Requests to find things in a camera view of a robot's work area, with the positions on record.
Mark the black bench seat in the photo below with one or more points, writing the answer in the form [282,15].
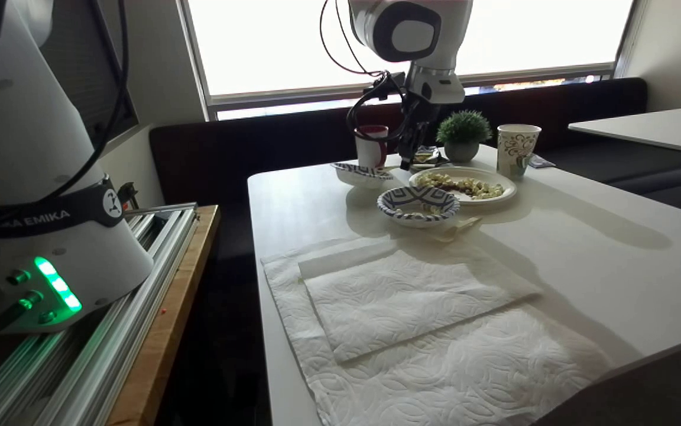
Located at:
[200,157]

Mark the white round plate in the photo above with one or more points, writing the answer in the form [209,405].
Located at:
[467,202]

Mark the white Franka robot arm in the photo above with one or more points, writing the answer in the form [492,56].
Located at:
[25,157]

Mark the blue patterned empty bowl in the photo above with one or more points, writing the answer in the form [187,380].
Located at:
[356,174]

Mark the bright window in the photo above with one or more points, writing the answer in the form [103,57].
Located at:
[278,47]

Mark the patterned paper cup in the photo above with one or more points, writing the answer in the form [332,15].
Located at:
[519,145]

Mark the black and white food pile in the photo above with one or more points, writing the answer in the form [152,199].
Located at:
[460,182]

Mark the red mug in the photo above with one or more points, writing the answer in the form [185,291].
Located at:
[373,150]

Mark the white side table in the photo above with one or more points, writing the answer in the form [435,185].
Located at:
[656,127]

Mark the blue patterned bowl white filling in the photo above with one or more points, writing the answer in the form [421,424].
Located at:
[418,207]

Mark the aluminium profile frame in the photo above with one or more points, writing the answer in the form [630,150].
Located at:
[82,370]

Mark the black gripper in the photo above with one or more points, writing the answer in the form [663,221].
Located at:
[425,119]

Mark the large white paper towel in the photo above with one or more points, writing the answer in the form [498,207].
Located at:
[451,387]

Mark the wooden base board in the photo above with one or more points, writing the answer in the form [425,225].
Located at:
[166,338]

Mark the green potted plant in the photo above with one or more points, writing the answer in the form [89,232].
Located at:
[462,131]

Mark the folded white paper towel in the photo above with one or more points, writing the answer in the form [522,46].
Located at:
[413,304]

